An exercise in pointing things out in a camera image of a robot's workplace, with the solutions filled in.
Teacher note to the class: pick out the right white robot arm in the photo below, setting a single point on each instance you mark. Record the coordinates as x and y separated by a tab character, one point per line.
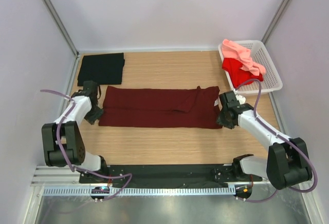
287	162

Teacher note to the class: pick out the folded black t shirt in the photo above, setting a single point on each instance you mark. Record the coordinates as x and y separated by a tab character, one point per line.
104	69

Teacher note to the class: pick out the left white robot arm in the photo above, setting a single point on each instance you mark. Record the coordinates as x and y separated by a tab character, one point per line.
62	141

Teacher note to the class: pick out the left aluminium frame post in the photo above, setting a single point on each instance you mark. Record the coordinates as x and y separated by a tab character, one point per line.
57	20

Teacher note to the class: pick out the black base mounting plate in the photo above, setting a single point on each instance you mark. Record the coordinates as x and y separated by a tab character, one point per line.
188	176

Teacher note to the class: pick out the bright red t shirt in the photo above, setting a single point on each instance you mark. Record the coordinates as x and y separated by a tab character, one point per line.
237	75

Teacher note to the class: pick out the right aluminium frame post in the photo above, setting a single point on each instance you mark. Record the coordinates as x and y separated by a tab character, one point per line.
275	20

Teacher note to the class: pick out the aluminium frame post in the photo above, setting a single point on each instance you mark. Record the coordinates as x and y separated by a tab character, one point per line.
275	20
57	20

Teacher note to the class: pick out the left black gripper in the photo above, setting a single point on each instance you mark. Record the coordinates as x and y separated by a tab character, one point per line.
91	119

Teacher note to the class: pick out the dark red t shirt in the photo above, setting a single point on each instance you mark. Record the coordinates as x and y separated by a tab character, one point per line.
161	108

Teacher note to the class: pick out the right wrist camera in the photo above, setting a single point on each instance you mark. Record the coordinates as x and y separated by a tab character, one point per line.
241	99

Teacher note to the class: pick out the pink t shirt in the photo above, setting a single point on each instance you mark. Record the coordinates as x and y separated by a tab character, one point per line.
231	49

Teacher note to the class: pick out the white slotted cable duct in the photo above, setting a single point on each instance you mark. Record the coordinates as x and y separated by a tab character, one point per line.
103	191

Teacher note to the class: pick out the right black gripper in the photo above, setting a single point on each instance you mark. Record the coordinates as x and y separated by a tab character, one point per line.
220	120

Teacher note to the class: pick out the aluminium front rail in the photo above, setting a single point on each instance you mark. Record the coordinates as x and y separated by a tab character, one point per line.
49	176

